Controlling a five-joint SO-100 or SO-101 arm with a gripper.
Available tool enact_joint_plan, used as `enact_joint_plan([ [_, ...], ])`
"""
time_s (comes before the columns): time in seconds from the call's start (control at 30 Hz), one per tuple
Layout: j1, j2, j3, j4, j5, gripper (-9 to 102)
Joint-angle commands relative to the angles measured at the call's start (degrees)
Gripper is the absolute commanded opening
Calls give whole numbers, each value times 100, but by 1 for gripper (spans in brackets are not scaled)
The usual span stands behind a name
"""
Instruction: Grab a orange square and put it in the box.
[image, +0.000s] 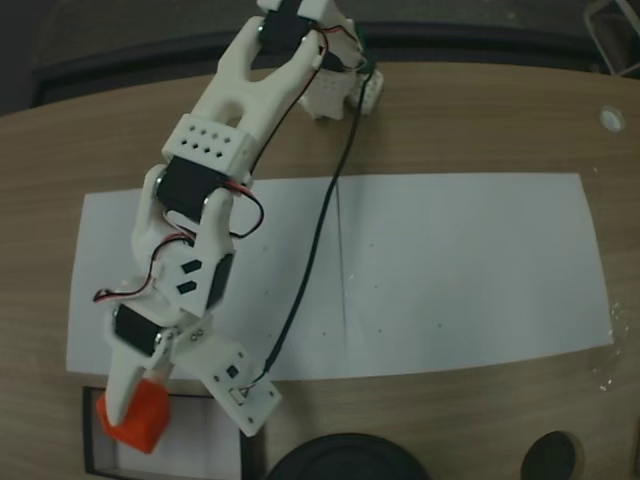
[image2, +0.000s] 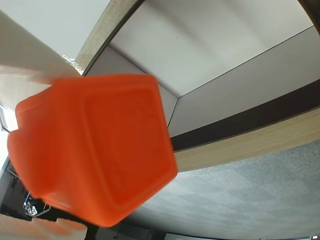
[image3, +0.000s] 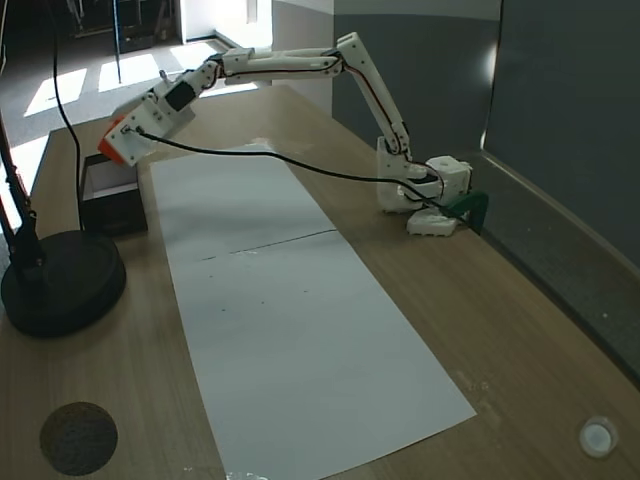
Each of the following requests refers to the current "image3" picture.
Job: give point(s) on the white paper sheet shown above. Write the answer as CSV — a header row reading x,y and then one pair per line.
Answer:
x,y
310,360
235,200

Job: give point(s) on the black round-base stand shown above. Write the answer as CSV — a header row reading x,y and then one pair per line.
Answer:
x,y
65,285

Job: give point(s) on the white round cap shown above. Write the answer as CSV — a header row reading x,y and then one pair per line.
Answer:
x,y
598,436

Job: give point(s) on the grey desk divider panel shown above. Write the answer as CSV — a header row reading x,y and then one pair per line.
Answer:
x,y
565,125

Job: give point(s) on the green clamp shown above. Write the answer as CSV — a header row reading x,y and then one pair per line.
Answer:
x,y
472,202

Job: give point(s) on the brown box white inside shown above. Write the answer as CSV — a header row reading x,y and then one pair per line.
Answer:
x,y
112,210

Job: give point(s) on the blue pole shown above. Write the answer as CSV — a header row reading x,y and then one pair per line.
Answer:
x,y
118,40

